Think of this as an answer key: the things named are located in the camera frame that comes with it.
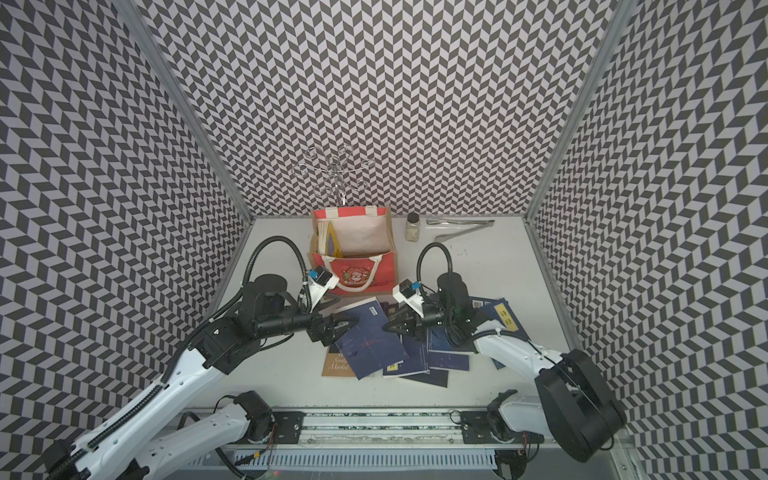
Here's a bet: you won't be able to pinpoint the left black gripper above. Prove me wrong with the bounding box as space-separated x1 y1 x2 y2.
259 292 360 347

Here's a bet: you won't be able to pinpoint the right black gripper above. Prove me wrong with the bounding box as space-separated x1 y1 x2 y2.
383 302 455 343

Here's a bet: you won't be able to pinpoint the brown black scroll book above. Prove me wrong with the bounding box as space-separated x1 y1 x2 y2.
321 345 355 378

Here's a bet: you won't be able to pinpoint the red burlap canvas bag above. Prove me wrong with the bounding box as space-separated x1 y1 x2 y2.
308 206 398 295

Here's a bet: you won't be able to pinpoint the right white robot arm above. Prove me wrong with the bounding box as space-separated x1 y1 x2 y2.
383 242 627 463

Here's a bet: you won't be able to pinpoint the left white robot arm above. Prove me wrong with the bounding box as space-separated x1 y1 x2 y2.
43 236 355 479

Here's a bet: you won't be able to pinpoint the blue book map cover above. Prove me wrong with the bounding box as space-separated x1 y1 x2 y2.
427 327 470 372

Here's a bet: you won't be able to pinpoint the dark blue bottom book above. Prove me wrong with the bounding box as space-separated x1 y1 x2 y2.
404 370 449 388

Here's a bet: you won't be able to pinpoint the small glass jar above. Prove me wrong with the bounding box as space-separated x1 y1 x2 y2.
405 212 420 242

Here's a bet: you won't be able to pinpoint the metal tongs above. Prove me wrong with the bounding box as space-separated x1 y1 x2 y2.
426 219 496 243

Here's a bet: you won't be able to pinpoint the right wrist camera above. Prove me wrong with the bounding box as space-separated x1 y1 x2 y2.
392 280 424 318

